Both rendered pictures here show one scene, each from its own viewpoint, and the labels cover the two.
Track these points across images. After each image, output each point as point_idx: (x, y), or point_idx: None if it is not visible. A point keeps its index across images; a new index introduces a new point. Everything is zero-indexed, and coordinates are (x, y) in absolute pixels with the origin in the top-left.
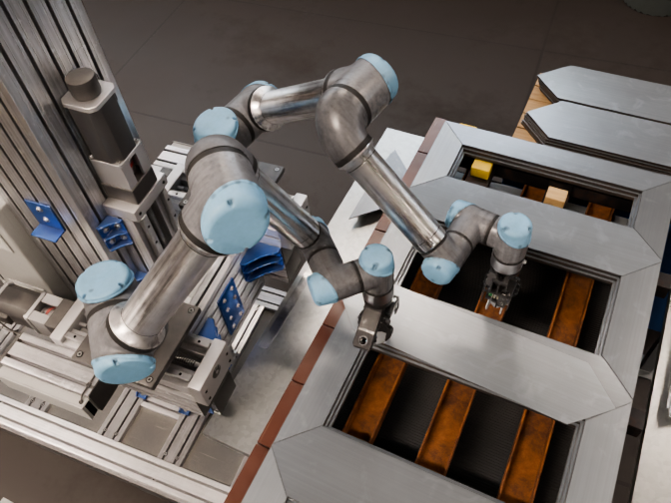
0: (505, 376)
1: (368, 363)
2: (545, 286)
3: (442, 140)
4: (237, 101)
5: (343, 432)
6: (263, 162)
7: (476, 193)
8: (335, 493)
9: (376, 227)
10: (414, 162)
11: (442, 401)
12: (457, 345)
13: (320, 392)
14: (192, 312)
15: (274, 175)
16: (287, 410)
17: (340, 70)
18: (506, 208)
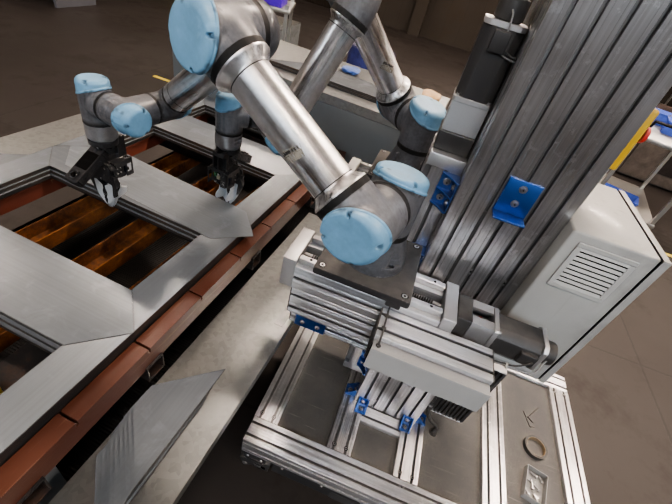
0: (137, 170)
1: (229, 284)
2: None
3: (12, 425)
4: (387, 194)
5: (261, 176)
6: (342, 277)
7: (36, 311)
8: (269, 154)
9: (197, 298)
10: (95, 395)
11: None
12: (164, 189)
13: (275, 186)
14: (371, 171)
15: (325, 258)
16: (297, 190)
17: (244, 21)
18: (12, 285)
